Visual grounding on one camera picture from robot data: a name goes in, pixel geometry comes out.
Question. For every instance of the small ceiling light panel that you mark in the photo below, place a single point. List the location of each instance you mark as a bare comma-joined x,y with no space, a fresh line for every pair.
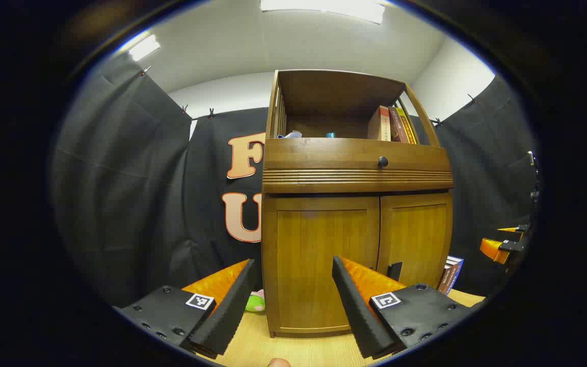
144,47

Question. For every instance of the green and pink toy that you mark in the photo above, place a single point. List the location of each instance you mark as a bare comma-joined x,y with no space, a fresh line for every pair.
254,304

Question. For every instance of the blue book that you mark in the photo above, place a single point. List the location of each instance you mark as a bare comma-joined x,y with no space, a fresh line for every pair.
456,261

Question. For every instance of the white and blue object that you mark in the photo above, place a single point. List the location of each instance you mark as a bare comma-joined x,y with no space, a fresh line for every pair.
291,135

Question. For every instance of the black drawer knob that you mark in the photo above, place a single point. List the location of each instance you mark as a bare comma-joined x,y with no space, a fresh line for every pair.
382,162

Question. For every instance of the wooden cabinet door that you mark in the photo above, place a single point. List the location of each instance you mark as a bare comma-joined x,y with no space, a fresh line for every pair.
416,234
314,244

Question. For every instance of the red-brown book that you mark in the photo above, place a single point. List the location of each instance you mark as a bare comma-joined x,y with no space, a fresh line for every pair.
446,280

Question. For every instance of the dark red book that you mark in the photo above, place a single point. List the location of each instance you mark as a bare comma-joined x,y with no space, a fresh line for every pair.
397,125

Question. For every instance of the wooden cabinet drawer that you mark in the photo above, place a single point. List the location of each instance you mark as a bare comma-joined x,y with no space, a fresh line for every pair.
324,153

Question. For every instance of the large ceiling light panel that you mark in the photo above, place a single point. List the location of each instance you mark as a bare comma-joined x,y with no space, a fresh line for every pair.
324,7

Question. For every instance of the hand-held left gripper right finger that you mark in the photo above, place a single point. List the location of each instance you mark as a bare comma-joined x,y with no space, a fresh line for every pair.
357,316

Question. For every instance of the yellow book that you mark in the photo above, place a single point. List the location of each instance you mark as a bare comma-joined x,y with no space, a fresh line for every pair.
408,131

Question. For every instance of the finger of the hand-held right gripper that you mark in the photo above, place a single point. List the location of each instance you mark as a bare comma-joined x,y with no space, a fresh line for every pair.
511,230
492,250

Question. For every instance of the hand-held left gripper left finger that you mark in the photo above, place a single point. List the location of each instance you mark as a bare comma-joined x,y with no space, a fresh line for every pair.
227,316

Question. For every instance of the black backdrop cloth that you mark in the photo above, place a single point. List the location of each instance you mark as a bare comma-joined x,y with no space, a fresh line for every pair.
130,178

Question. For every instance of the wooden double-door shoe cabinet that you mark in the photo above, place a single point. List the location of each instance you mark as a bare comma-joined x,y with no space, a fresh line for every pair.
334,89

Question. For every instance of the light brown book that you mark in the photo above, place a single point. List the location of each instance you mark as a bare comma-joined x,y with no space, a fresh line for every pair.
377,125

